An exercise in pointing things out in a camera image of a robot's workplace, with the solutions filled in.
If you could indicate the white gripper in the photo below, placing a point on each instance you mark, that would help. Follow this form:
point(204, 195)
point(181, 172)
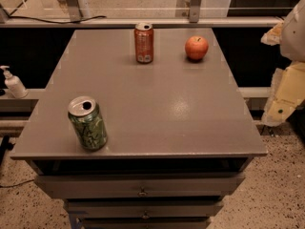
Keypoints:
point(294, 35)

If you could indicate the grey drawer cabinet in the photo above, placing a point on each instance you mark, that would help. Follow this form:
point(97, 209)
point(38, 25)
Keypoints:
point(179, 133)

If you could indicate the white pump bottle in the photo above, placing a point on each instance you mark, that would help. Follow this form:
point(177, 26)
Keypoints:
point(14, 84)

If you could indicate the grey metal post right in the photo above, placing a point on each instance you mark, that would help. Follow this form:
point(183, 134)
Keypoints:
point(194, 12)

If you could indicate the green soda can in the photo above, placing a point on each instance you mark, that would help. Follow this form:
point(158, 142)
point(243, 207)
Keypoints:
point(84, 115)

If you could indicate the orange soda can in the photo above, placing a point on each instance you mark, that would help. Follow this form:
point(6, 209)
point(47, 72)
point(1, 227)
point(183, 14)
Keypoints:
point(143, 42)

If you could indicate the grey metal post left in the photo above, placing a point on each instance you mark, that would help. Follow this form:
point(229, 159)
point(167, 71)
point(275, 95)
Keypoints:
point(78, 10)

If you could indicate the red apple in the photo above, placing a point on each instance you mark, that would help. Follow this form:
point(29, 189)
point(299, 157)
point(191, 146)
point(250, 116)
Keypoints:
point(196, 47)

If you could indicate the grey metal post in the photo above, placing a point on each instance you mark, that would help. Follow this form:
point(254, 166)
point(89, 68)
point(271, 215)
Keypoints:
point(78, 10)
point(194, 12)

